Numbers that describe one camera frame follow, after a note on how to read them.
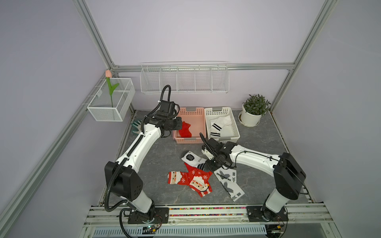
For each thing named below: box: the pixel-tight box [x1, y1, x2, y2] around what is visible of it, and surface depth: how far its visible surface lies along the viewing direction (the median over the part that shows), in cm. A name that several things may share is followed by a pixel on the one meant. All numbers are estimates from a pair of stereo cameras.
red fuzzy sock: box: [178, 120, 192, 138], surface depth 108 cm
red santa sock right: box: [184, 162, 213, 198], surface depth 85 cm
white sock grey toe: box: [213, 167, 238, 183], surface depth 86 cm
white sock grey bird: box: [219, 180, 246, 202], surface depth 82 cm
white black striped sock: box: [209, 115, 232, 138], surface depth 111 cm
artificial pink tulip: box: [105, 69, 120, 108], surface depth 86 cm
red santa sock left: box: [167, 171, 191, 186], surface depth 87 cm
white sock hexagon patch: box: [181, 150, 207, 171], surface depth 92 cm
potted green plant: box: [238, 93, 272, 128], surface depth 103 cm
